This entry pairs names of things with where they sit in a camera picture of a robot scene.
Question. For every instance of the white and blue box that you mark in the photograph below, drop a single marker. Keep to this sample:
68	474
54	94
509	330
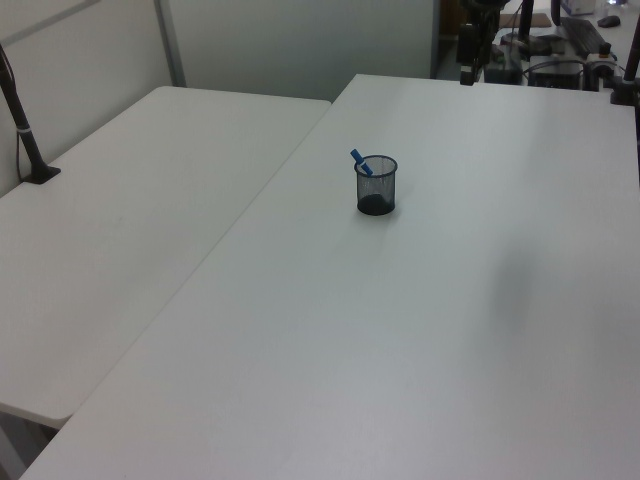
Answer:
577	6

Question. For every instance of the grey partition corner post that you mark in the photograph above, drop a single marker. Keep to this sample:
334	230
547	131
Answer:
170	45

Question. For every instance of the blue and white marker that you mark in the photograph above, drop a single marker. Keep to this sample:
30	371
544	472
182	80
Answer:
362	162

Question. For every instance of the grey control box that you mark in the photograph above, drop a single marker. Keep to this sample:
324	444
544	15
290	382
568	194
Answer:
555	72

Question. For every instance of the brown desk mat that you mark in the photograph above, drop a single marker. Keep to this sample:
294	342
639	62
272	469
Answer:
540	21

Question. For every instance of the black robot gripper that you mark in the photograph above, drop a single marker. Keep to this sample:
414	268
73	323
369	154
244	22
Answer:
482	9

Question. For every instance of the black stand with round base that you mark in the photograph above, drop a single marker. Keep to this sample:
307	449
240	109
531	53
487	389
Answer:
526	30

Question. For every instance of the black computer mouse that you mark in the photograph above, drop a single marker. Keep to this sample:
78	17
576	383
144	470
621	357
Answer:
608	21

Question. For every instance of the black pole with white tie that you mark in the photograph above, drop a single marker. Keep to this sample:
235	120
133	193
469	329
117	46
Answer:
22	130

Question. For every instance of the black clamped camera pole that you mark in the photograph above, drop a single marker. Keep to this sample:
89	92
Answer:
631	60

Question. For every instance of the white side table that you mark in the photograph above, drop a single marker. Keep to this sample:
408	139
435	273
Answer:
125	225

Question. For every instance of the black mesh pen cup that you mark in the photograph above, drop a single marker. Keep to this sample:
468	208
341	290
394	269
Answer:
376	192

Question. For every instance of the black keyboard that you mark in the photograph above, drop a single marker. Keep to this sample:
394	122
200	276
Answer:
582	36

